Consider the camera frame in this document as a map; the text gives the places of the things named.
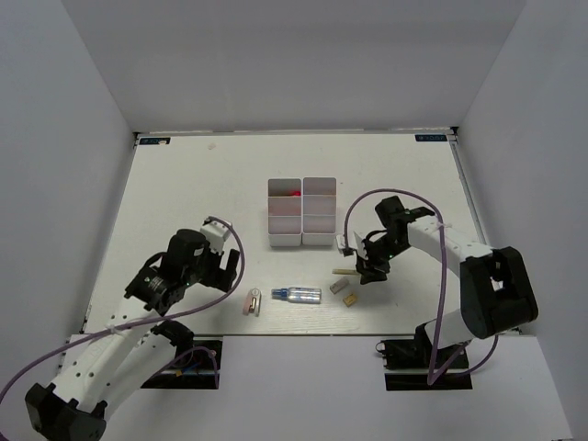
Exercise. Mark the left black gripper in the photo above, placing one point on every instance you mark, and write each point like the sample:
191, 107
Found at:
220, 277

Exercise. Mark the right blue table label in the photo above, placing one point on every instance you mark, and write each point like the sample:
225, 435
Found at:
429, 137

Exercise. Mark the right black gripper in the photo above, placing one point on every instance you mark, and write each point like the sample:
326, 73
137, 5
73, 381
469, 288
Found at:
367, 267

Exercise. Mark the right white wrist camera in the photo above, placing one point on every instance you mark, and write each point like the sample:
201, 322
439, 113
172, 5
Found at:
351, 243

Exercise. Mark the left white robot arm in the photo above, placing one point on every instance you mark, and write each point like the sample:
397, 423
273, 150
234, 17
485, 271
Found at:
140, 339

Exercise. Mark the yellow thin marker pen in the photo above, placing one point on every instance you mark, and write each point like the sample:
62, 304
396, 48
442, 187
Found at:
345, 272

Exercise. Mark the white compartment organizer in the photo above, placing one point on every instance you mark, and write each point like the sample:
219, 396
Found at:
319, 209
284, 231

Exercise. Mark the pink white stapler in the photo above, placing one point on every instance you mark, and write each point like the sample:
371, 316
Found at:
252, 302

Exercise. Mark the blue clear spray bottle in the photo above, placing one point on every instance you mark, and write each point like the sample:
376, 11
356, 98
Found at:
298, 295

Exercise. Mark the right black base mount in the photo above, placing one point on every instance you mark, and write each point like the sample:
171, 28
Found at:
406, 370

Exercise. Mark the left white compartment organizer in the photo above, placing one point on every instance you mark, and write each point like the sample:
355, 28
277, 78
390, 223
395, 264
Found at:
284, 231

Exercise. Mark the right white compartment organizer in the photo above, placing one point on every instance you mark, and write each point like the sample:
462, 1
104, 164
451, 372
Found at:
319, 209

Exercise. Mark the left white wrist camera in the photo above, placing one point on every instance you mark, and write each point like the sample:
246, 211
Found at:
216, 233

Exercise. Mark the tan eraser block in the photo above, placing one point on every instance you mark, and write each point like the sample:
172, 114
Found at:
350, 300

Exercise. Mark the left blue table label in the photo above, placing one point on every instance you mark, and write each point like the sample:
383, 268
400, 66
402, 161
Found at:
154, 141

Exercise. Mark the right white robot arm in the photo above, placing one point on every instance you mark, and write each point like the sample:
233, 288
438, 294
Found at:
495, 291

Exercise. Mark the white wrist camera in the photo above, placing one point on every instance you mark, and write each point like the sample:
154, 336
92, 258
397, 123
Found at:
216, 233
351, 243

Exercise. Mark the grey eraser block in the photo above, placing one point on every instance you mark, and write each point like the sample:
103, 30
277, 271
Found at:
339, 285

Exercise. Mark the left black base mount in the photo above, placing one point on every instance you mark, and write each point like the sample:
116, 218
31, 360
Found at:
199, 371

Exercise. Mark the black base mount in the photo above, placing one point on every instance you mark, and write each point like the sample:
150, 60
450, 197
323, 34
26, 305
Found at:
406, 370
199, 371

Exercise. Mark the blue table label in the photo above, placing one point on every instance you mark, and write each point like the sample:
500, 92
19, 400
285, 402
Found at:
429, 137
154, 141

